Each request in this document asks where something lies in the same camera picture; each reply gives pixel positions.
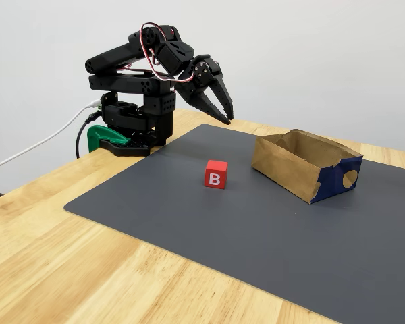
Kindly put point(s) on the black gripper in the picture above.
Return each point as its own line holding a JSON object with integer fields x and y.
{"x": 196, "y": 88}

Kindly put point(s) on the red letter cube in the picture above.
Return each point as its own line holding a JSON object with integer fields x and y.
{"x": 215, "y": 175}

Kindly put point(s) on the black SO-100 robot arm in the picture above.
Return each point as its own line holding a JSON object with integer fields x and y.
{"x": 121, "y": 54}

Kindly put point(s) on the brown paper box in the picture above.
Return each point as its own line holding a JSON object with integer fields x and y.
{"x": 283, "y": 168}

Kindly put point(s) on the green table clamp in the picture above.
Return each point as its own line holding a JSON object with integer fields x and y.
{"x": 98, "y": 135}

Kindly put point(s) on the dark grey mat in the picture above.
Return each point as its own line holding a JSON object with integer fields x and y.
{"x": 222, "y": 236}

